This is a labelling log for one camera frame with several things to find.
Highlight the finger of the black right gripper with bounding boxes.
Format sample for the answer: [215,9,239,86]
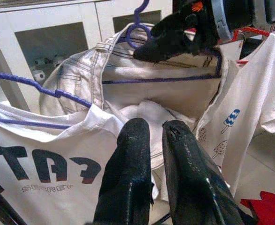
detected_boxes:
[132,37,200,63]
[151,11,196,42]

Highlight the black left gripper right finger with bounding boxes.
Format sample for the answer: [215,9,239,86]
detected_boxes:
[162,120,245,225]

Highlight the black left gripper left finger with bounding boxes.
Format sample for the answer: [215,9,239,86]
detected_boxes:
[92,117,153,225]

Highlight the purple plastic clothes hanger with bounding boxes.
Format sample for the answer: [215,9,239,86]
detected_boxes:
[0,65,93,131]
[101,0,222,85]

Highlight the beige stitched denim garment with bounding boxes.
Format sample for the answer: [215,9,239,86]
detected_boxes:
[38,23,231,202]

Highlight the red plastic clothes hanger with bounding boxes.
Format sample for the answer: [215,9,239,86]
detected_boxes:
[232,27,271,65]

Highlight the white T-shirt with popsicle print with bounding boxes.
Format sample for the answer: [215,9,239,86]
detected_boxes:
[196,32,275,195]

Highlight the red garment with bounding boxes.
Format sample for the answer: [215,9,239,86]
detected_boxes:
[240,191,275,225]

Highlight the white T-shirt with dark lettering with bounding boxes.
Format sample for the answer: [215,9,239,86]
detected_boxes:
[0,96,126,225]

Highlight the white cabinet with glass doors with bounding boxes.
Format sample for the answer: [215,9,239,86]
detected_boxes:
[0,0,173,113]

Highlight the small white round figurine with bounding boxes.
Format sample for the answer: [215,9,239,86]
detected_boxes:
[32,71,46,82]

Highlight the black rack pole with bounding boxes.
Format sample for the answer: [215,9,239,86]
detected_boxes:
[0,171,27,225]

